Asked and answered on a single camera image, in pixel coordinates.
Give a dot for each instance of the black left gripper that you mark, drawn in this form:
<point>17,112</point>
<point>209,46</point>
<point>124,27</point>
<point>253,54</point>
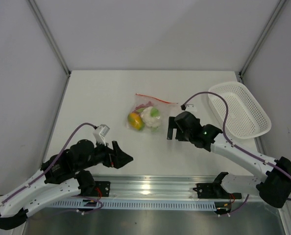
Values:
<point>117,158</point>

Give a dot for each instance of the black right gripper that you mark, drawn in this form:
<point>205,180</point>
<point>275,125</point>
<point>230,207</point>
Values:
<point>172,124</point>

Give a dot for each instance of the white cauliflower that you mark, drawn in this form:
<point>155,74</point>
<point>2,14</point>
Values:
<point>151,117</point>

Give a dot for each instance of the clear orange zip bag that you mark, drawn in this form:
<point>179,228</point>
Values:
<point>165,108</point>

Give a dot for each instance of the yellow green mango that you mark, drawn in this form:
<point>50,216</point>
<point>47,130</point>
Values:
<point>135,121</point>

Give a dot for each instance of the red grape bunch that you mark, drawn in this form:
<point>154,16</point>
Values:
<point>144,105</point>

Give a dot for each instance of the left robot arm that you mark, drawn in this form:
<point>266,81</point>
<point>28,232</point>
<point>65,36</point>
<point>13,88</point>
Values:
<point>62,176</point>

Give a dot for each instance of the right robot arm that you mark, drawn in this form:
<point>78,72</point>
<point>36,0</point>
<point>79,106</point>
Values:
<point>259,165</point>

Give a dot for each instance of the white perforated plastic basket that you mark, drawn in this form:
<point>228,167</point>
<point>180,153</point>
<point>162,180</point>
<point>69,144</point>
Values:
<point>246,118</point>

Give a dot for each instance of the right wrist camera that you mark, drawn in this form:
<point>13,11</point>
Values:
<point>189,108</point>

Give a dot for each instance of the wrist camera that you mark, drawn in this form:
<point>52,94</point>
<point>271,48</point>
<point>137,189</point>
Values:
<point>189,108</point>
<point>100,133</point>

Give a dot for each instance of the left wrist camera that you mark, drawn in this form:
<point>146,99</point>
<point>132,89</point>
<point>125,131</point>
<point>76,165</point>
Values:
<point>100,133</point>

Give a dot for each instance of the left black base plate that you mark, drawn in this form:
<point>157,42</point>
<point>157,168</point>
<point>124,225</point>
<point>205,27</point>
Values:
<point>102,189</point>

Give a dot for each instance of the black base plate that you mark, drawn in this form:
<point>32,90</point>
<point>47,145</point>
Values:
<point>102,189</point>
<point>213,191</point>

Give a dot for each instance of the aluminium mounting rail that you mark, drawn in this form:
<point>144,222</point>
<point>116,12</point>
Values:
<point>150,188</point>

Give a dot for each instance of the white slotted cable duct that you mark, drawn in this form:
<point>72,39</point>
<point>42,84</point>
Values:
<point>119,204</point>

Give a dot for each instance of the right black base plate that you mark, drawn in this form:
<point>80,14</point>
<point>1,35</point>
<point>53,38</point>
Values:
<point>213,191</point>

